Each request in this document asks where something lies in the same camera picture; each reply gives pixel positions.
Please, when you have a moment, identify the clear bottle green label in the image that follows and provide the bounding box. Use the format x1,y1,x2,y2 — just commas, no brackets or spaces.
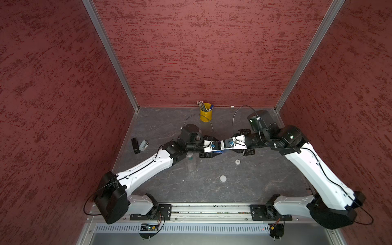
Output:
186,152,197,172

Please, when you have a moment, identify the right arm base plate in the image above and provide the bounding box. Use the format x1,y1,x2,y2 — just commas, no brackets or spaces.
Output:
250,205,293,222

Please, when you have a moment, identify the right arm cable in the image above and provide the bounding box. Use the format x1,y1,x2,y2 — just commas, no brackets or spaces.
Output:
232,105,261,137

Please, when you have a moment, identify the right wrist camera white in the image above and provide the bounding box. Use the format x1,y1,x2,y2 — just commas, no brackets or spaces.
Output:
222,135,247,150

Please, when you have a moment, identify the pencils bundle in cup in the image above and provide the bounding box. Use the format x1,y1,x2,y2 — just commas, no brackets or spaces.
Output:
197,101,209,112

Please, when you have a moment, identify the grey small stapler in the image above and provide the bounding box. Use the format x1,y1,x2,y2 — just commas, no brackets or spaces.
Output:
139,140,149,152

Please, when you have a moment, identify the yellow pencil cup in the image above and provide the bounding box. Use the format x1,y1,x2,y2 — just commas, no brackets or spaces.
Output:
200,103,212,123

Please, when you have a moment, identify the black stapler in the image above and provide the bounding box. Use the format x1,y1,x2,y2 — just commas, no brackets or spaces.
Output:
131,138,140,154

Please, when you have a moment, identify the perforated cable tray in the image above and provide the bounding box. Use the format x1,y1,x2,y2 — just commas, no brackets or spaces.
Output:
94,223,270,235

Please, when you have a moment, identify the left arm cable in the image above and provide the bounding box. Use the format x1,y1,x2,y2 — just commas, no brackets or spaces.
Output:
183,114,214,138

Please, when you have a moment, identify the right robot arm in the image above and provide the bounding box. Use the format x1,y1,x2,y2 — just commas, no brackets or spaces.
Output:
225,110,366,230

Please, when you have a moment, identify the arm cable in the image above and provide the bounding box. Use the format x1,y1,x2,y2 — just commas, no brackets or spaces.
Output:
183,114,214,138
232,105,261,137

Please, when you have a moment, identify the aluminium mounting rail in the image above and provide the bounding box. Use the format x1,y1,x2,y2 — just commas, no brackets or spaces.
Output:
85,202,334,224

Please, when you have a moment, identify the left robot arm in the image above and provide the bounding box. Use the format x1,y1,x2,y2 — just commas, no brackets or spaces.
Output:
92,124,222,225

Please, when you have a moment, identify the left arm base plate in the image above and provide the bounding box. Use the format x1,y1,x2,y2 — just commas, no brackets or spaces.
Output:
130,204,172,221

